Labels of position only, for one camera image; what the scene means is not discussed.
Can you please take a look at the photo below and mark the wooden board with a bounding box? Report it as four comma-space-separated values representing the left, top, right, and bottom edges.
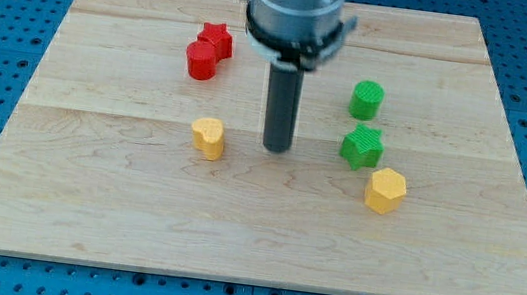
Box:
0, 0, 527, 295

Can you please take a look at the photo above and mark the yellow hexagon block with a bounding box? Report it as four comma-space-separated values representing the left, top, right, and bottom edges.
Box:
364, 168, 407, 215

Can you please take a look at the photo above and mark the yellow heart block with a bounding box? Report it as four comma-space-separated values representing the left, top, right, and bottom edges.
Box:
190, 117, 225, 161

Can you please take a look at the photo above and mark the green star block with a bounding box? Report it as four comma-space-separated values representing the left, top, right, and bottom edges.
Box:
339, 123, 384, 171

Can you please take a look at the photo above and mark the red circle block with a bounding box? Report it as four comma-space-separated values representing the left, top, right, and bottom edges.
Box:
186, 41, 217, 81

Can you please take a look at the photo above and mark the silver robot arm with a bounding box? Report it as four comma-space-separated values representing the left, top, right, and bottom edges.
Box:
242, 0, 358, 154

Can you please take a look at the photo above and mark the green circle block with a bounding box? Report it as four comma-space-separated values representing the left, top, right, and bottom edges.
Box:
349, 80, 385, 121

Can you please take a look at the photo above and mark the red star block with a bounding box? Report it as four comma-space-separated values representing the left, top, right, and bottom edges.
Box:
197, 22, 233, 61

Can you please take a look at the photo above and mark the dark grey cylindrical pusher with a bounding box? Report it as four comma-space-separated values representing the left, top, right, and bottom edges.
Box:
263, 65, 304, 154

